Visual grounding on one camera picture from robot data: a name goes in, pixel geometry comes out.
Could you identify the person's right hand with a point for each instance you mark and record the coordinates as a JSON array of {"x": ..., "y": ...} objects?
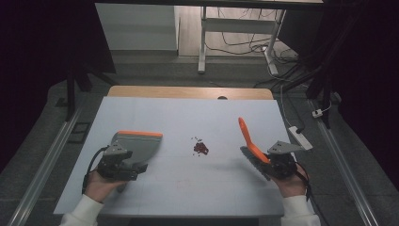
[{"x": 291, "y": 185}]

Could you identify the light blue table mat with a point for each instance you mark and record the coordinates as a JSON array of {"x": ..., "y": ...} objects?
[{"x": 188, "y": 119}]

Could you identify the white cabinet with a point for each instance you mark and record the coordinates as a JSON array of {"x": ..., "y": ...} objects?
[{"x": 136, "y": 26}]

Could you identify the white power strip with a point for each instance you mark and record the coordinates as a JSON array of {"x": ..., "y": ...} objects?
[{"x": 300, "y": 137}]

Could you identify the small white adapter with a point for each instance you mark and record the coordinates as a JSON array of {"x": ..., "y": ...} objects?
[{"x": 317, "y": 113}]

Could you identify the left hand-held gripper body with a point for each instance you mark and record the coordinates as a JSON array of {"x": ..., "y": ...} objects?
[{"x": 114, "y": 160}]

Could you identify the pile of red beans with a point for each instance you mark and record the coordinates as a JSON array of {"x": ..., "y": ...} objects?
[{"x": 200, "y": 148}]

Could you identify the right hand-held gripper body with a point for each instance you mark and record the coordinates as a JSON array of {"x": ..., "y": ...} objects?
[{"x": 282, "y": 158}]

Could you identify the white desk frame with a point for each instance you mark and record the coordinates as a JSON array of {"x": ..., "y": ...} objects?
[{"x": 238, "y": 25}]

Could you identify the person's left hand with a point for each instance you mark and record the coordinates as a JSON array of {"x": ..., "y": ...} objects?
[{"x": 98, "y": 186}]

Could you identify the metal floor rail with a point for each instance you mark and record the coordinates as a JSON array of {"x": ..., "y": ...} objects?
[
  {"x": 343, "y": 169},
  {"x": 47, "y": 163}
]

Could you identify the black stand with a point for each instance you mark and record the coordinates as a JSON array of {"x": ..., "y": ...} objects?
[{"x": 73, "y": 81}]

